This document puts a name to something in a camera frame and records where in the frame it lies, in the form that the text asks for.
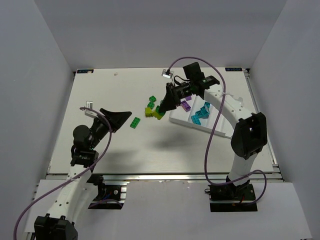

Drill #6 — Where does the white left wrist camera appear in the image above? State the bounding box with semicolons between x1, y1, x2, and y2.
84;100;97;118

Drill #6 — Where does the green lego brick top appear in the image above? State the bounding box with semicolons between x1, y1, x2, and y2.
149;95;157;103

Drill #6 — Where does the blue decorated lego brick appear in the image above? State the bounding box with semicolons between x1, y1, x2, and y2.
203;102;211;113

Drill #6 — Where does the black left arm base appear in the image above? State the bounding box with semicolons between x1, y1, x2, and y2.
87;174;128;210

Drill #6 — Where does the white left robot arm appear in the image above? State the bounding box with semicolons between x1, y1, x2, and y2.
33;107;132;240

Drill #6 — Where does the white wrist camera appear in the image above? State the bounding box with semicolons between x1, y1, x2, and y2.
161;69;173;79
84;100;97;118

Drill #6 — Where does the green lego plate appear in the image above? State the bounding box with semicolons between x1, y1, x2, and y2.
130;117;141;129

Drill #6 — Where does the green and yellow lego stack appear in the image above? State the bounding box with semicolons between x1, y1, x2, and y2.
152;105;166;120

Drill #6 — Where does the blue label right corner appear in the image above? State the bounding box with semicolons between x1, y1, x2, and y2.
225;67;243;72

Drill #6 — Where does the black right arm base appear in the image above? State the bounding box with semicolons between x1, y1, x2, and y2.
204;180;258;213

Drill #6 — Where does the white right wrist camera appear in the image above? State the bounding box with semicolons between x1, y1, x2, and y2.
161;69;173;79

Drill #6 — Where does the yellow-green lego brick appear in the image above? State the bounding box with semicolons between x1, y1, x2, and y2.
144;107;155;118

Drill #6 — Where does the teal square lego brick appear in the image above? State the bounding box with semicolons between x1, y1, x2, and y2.
195;109;210;119

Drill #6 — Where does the blue label corner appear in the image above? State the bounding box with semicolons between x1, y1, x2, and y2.
76;69;94;74
225;67;243;72

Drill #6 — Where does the white compartment sorting tray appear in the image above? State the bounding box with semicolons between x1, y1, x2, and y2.
169;96;234;139

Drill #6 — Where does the blue label left corner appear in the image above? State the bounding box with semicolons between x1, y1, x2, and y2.
76;69;94;74

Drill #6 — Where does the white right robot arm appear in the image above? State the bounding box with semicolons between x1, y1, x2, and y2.
159;62;268;191

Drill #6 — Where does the teal long lego brick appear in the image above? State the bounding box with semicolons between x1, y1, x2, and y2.
190;114;202;126

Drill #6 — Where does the green lego brick middle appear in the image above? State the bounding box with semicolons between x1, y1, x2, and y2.
147;102;155;109

